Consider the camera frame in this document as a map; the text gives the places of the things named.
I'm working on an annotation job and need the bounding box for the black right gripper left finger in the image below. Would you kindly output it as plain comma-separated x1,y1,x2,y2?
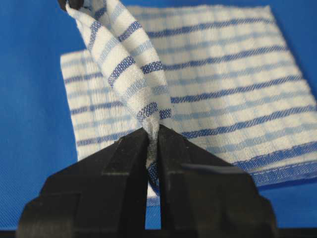
16,129,149,238

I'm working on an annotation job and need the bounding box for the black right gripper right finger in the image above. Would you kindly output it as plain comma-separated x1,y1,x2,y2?
158,125,278,238

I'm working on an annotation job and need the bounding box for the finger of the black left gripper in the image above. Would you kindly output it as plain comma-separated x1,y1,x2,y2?
58,0,84,10

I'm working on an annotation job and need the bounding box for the blue striped white towel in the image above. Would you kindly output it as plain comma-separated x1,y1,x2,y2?
60,0,317,204

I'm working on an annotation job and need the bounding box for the blue table cover cloth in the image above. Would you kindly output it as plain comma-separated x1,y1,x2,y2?
0,0,317,230

